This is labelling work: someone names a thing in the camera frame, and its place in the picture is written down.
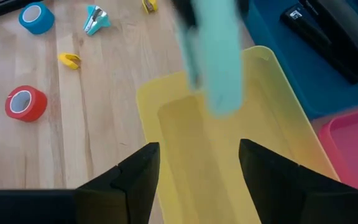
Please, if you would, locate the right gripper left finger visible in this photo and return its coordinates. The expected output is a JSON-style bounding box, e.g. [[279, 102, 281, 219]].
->
[[75, 142, 162, 224]]

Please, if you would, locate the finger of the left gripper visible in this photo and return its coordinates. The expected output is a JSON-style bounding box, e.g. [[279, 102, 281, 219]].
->
[[171, 0, 197, 27], [235, 0, 250, 18]]

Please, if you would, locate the blue plastic bin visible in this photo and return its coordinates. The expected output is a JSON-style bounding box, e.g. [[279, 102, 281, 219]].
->
[[244, 0, 358, 121]]

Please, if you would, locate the red tape roll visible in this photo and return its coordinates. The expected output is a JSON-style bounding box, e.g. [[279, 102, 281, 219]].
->
[[4, 85, 48, 123]]

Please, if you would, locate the pink plastic bin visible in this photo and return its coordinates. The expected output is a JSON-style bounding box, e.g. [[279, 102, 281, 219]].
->
[[318, 105, 358, 192]]

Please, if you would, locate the teal staple remover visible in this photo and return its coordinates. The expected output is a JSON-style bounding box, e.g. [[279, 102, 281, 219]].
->
[[83, 4, 112, 37]]

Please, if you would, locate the mint green stapler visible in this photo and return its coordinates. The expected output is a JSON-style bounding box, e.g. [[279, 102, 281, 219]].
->
[[175, 0, 245, 118]]

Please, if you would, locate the black stapler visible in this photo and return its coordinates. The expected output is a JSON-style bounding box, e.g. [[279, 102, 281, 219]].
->
[[279, 0, 358, 85]]

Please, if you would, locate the yellow staple remover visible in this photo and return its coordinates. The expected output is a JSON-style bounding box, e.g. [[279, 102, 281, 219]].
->
[[57, 52, 82, 70], [141, 0, 159, 14]]

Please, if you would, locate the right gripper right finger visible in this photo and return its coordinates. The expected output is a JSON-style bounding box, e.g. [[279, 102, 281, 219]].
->
[[238, 138, 358, 224]]

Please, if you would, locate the blue tape roll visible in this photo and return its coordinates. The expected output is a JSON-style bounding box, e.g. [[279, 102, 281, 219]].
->
[[18, 2, 56, 35]]

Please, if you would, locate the yellow translucent plastic bin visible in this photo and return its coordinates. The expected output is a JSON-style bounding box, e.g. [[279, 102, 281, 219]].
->
[[135, 45, 341, 224]]

